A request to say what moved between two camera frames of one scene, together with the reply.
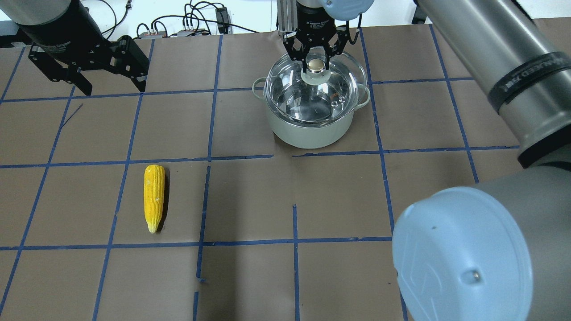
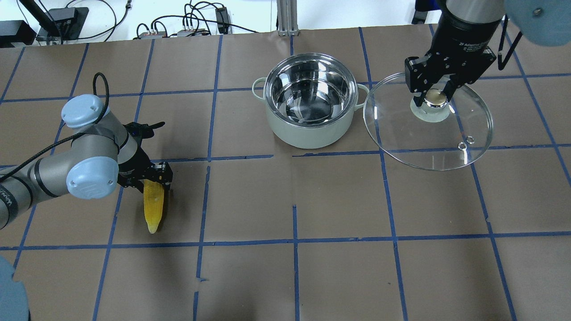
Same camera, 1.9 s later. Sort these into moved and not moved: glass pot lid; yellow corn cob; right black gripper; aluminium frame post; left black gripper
Moved: right black gripper; left black gripper; glass pot lid
Not moved: aluminium frame post; yellow corn cob
